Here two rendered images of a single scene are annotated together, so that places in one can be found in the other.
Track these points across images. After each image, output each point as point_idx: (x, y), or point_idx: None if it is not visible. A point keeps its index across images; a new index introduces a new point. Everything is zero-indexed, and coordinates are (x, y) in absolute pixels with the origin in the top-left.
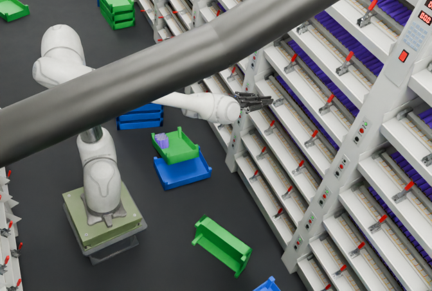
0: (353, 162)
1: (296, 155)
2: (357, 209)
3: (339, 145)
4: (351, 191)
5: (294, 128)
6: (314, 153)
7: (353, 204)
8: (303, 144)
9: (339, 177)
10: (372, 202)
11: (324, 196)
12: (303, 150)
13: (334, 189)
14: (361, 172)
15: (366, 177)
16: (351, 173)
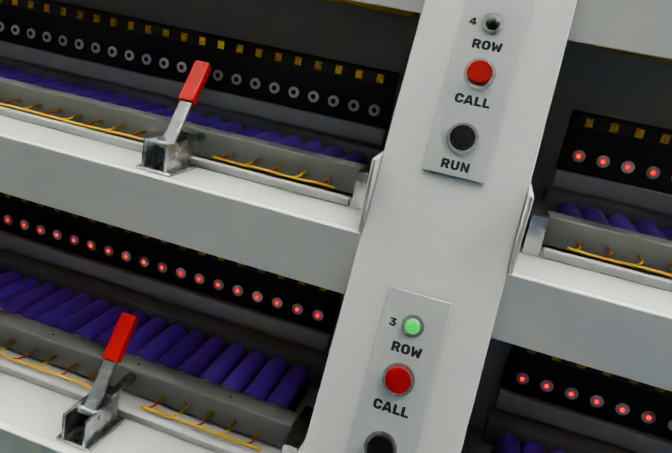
0: None
1: (52, 356)
2: (650, 299)
3: None
4: (528, 255)
5: (37, 137)
6: (219, 184)
7: (611, 290)
8: (132, 168)
9: (480, 157)
10: (660, 242)
11: (400, 375)
12: (135, 215)
13: (465, 270)
14: (613, 31)
15: (656, 36)
16: (560, 65)
